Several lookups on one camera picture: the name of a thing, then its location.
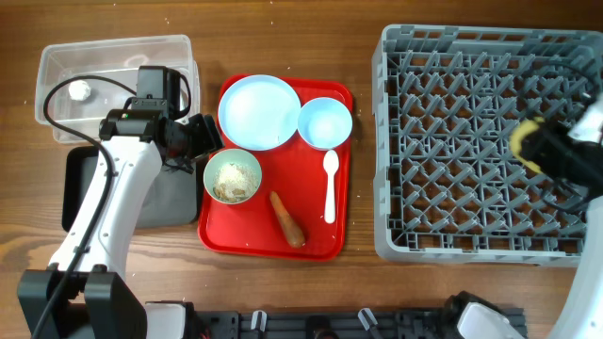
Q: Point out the black tray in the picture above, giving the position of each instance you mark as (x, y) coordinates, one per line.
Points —
(172, 198)

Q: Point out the light blue bowl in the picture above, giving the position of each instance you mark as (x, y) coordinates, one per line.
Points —
(324, 123)

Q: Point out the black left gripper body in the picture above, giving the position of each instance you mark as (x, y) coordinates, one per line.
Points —
(207, 137)

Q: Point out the green bowl with rice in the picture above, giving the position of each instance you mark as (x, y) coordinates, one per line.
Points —
(232, 176)

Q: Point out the light blue plate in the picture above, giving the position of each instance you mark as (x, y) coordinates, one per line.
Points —
(259, 112)

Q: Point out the grey dishwasher rack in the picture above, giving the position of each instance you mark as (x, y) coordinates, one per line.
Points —
(447, 188)

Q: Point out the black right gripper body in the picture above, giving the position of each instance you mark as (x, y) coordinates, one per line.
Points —
(532, 147)

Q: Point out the crumpled white paper ball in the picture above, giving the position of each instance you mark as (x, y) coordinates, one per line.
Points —
(79, 90)

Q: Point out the orange carrot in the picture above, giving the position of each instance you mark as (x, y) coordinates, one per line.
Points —
(292, 232)

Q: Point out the yellow plastic cup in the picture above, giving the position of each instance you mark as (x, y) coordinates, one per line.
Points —
(525, 144)

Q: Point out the white plastic spoon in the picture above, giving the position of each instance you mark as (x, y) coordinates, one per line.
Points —
(330, 165)

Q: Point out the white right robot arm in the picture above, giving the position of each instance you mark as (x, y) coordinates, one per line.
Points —
(581, 316)

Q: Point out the red plastic tray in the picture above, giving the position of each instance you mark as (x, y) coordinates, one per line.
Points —
(298, 212)

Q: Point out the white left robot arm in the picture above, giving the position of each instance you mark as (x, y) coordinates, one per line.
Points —
(82, 293)

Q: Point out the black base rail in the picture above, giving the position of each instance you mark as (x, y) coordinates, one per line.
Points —
(330, 322)

